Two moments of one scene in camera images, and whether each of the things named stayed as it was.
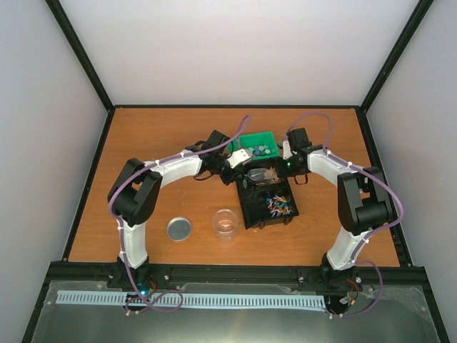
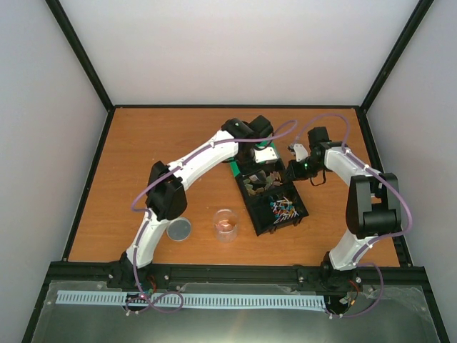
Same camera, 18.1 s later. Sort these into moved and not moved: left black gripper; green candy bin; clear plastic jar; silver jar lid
Moved: left black gripper; green candy bin
Not moved: silver jar lid; clear plastic jar
